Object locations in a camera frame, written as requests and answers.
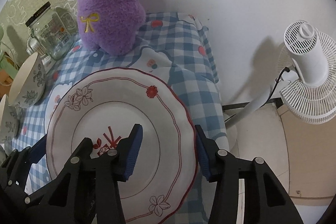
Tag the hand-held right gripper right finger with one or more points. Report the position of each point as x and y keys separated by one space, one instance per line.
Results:
x=202 y=157

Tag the white plate red pattern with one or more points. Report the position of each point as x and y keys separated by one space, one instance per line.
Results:
x=105 y=113

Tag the cream floral ceramic bowl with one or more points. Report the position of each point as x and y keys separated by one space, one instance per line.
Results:
x=29 y=82
x=8 y=124

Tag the white standing fan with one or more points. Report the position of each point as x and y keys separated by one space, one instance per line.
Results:
x=309 y=61

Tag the beige wooden door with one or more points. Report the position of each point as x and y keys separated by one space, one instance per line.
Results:
x=309 y=155

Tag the glass jar dark lid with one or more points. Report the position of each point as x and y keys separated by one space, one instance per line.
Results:
x=50 y=32

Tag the blue checkered tablecloth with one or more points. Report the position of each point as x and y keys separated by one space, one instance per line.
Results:
x=183 y=82

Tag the purple plush toy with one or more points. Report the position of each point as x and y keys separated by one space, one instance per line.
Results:
x=113 y=16

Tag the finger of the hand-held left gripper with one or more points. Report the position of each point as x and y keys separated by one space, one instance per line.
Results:
x=18 y=191
x=38 y=149

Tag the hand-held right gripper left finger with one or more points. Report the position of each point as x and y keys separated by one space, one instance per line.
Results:
x=134 y=150

